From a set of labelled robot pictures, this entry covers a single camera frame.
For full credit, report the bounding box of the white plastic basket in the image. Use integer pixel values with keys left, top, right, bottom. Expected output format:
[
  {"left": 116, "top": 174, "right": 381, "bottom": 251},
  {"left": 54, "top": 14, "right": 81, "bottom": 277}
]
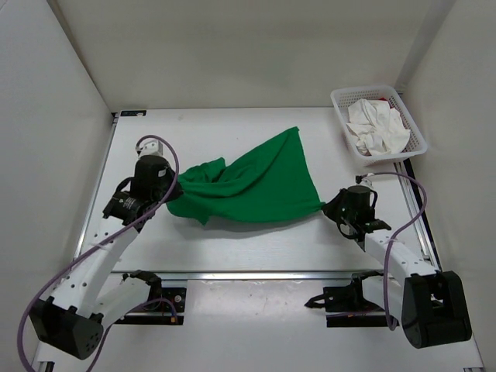
[{"left": 330, "top": 85, "right": 427, "bottom": 166}]

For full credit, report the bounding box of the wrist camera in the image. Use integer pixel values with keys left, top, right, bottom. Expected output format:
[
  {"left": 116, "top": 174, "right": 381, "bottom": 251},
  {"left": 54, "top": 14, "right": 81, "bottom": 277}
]
[
  {"left": 135, "top": 139, "right": 164, "bottom": 158},
  {"left": 355, "top": 173, "right": 374, "bottom": 189}
]

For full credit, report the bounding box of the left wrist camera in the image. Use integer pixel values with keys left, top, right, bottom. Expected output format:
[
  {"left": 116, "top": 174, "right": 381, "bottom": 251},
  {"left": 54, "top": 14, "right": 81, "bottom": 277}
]
[{"left": 135, "top": 139, "right": 164, "bottom": 158}]

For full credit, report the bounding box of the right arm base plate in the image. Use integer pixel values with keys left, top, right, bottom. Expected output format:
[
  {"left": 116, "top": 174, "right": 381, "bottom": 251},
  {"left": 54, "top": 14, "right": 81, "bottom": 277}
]
[{"left": 323, "top": 284, "right": 388, "bottom": 328}]

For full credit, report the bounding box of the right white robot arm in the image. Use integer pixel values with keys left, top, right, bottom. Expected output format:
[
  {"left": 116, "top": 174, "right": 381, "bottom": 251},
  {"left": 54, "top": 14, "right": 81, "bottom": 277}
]
[{"left": 305, "top": 185, "right": 472, "bottom": 349}]

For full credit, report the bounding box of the white crumpled t shirt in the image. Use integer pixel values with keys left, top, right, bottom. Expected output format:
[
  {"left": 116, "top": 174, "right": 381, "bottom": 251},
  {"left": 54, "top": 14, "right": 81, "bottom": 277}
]
[{"left": 346, "top": 99, "right": 411, "bottom": 157}]

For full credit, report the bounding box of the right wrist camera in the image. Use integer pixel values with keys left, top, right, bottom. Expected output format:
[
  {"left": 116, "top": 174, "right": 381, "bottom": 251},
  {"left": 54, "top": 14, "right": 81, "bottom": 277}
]
[{"left": 355, "top": 173, "right": 374, "bottom": 189}]

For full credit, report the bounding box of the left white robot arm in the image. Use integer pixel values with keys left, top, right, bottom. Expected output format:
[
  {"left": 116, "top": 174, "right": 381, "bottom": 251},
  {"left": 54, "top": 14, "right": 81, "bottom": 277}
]
[{"left": 29, "top": 155, "right": 182, "bottom": 360}]

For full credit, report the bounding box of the red cloth in basket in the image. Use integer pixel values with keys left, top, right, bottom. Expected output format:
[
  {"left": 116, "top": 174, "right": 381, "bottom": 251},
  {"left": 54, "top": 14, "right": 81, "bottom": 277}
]
[{"left": 379, "top": 97, "right": 396, "bottom": 109}]

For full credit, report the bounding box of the aluminium left rail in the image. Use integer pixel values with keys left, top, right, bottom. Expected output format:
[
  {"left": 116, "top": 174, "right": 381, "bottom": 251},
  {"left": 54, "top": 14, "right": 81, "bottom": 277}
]
[{"left": 71, "top": 112, "right": 120, "bottom": 261}]

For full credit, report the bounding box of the aluminium front rail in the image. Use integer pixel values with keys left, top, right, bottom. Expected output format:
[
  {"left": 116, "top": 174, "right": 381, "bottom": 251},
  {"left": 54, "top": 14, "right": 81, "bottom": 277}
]
[{"left": 110, "top": 270, "right": 388, "bottom": 282}]

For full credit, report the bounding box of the green t shirt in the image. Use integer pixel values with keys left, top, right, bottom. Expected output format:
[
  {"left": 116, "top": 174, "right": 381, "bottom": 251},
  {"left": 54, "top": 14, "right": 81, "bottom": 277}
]
[{"left": 167, "top": 127, "right": 323, "bottom": 225}]

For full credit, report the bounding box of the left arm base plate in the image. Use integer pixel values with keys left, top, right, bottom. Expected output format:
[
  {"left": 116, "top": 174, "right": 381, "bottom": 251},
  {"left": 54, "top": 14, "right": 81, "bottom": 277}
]
[{"left": 116, "top": 281, "right": 187, "bottom": 326}]

